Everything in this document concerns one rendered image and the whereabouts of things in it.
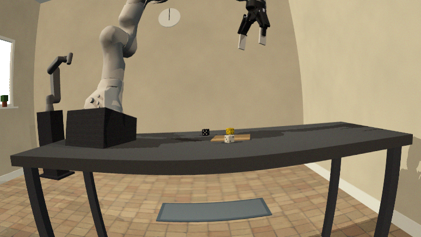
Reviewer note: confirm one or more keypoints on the yellow die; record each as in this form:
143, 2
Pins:
229, 131

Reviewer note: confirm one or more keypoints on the orange flat mat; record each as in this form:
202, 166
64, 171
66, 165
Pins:
236, 137

